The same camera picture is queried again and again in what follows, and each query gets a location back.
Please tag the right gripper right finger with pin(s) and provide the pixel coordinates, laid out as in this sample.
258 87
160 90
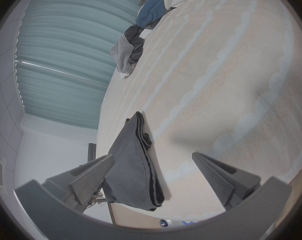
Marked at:
216 181

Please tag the black T-shirt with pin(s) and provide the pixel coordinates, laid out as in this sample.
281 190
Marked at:
133 164

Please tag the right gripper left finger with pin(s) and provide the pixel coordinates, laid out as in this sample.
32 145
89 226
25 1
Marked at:
91 177

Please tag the black chest of drawers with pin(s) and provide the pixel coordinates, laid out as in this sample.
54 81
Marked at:
91 152

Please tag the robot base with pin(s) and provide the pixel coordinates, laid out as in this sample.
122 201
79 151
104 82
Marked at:
166 222

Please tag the bed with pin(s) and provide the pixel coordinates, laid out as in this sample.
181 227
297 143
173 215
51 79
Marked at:
216 84

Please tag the pile of clothes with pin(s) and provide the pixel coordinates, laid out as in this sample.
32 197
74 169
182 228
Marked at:
151 11

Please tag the blue-green curtain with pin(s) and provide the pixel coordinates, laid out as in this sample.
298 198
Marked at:
73 26
61 96

